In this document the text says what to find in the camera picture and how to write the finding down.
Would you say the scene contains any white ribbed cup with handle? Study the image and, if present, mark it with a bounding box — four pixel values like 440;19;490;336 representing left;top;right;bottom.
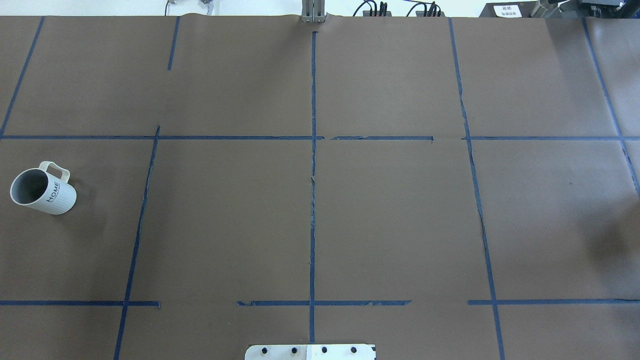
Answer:
9;161;78;215

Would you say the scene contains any white label sign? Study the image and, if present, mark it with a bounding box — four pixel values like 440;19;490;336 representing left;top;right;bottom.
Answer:
493;4;522;19

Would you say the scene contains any grey post foot bracket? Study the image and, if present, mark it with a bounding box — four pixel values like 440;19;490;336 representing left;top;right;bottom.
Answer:
301;0;326;24

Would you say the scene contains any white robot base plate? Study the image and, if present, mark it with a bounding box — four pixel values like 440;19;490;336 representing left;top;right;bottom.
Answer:
244;343;377;360

